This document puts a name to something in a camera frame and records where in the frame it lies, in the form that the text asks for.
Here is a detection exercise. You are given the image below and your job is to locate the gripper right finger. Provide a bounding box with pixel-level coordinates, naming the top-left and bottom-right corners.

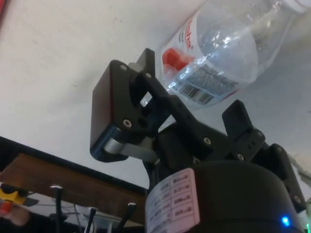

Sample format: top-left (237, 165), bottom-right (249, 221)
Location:
top-left (222, 99), bottom-right (307, 214)

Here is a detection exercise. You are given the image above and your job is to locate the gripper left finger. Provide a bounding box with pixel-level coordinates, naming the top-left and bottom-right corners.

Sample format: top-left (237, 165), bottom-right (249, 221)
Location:
top-left (89, 48), bottom-right (234, 164)

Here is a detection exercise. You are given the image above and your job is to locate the clear plastic bottle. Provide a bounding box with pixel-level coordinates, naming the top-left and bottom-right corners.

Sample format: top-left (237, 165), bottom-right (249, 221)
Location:
top-left (155, 0), bottom-right (311, 111)

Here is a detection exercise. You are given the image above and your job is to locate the red tray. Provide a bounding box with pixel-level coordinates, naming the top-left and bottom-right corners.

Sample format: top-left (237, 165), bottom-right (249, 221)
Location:
top-left (0, 0), bottom-right (6, 33)

